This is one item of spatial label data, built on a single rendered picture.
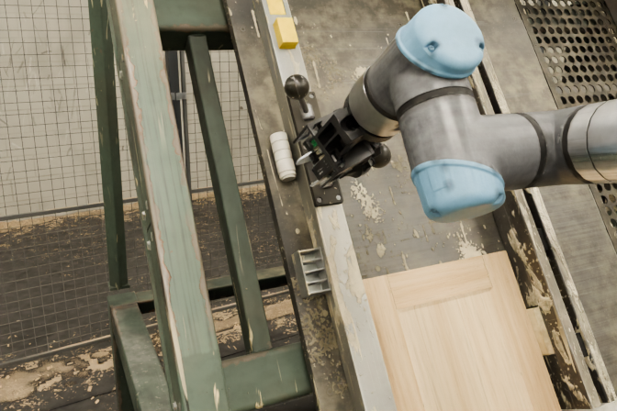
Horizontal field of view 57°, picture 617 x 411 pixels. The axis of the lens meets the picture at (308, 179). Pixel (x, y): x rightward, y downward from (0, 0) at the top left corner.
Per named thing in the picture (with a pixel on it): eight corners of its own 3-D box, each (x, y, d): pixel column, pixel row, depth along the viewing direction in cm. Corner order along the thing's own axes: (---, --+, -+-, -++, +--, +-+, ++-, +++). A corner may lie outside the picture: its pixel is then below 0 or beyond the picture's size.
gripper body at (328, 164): (289, 142, 73) (325, 97, 62) (339, 117, 77) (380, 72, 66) (320, 192, 72) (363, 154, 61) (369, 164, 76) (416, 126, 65)
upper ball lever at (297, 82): (299, 128, 94) (285, 96, 81) (294, 108, 95) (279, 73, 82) (321, 122, 94) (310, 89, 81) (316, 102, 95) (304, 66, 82)
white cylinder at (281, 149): (266, 138, 95) (277, 183, 92) (272, 131, 92) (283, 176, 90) (283, 138, 96) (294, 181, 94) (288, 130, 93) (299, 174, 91)
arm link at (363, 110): (399, 51, 63) (441, 111, 62) (380, 72, 67) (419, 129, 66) (350, 72, 59) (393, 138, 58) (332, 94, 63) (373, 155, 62)
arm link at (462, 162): (559, 192, 50) (521, 83, 53) (452, 205, 46) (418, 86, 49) (506, 217, 57) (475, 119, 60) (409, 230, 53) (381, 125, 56)
